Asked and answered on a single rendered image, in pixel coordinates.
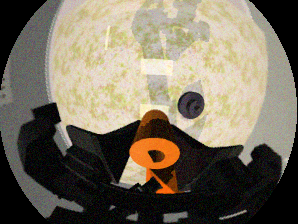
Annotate orange knob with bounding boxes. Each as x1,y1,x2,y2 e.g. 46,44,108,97
129,109,180,169

